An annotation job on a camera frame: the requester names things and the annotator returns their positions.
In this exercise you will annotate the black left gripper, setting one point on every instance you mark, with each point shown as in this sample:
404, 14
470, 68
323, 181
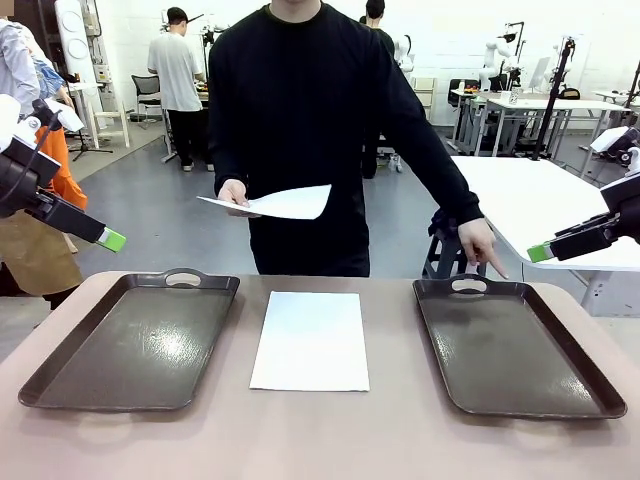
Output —
22, 185

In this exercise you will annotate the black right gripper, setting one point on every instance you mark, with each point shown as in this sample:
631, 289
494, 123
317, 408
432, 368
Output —
625, 205

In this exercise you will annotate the white A4 paper sheet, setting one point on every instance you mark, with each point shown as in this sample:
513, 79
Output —
290, 202
310, 340

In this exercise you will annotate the person's right forearm black sleeve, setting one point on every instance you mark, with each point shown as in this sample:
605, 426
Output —
227, 160

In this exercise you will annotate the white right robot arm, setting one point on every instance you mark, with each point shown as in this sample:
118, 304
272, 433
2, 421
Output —
635, 162

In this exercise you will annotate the person's left forearm black sleeve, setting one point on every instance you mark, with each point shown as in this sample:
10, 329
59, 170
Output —
445, 180

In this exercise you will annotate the white lab robot arm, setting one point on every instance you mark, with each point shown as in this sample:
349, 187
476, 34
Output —
486, 75
405, 55
550, 75

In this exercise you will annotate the person's left hand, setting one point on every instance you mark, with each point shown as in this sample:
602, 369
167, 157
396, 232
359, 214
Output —
477, 240

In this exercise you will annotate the person's right hand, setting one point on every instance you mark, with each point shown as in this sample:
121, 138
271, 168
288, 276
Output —
234, 192

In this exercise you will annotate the tan fabric bundle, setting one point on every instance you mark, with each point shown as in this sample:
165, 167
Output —
35, 260

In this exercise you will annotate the large white table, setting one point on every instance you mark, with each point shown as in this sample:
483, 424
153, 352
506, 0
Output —
525, 200

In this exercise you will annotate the white wooden stool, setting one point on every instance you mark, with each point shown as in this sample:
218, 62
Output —
112, 116

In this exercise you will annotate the white desk grey legs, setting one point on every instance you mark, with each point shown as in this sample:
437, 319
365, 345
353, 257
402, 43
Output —
590, 104

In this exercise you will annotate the black tripod pole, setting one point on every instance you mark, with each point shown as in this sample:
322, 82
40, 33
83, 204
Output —
550, 107

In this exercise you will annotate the brown plastic serving tray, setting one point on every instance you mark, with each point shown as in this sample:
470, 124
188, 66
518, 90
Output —
125, 350
500, 360

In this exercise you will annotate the black stool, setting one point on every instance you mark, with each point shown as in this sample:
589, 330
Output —
445, 247

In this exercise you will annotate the dark cloth on stool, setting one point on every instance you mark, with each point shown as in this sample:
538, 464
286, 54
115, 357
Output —
442, 222

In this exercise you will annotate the black mesh office chair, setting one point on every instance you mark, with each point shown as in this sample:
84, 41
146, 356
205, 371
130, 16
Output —
147, 87

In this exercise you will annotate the white patterned mug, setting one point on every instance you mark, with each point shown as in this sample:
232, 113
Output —
515, 96

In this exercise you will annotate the person striped shirt orange trousers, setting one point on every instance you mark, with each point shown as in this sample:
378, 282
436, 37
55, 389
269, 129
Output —
15, 65

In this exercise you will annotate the white tall unit with circles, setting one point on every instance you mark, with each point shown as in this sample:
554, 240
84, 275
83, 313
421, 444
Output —
75, 50

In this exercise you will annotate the white monitor panel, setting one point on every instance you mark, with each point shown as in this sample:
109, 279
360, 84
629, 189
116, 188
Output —
540, 72

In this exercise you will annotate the man in white t-shirt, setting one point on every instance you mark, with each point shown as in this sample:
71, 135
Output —
175, 75

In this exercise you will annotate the black chair at desk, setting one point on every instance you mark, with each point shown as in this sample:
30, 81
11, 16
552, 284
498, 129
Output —
457, 87

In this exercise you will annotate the white drawer cabinet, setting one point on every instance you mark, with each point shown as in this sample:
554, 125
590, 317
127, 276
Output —
427, 97

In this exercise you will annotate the person in black sweater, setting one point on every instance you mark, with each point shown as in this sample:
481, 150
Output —
310, 100

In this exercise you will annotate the bystander in black shirt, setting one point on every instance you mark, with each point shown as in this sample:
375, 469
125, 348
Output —
375, 10

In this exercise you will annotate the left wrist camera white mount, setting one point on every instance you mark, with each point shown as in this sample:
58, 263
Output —
70, 120

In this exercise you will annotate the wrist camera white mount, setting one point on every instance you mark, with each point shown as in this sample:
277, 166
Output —
70, 120
607, 139

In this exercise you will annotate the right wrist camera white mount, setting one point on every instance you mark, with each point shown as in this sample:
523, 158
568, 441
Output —
607, 139

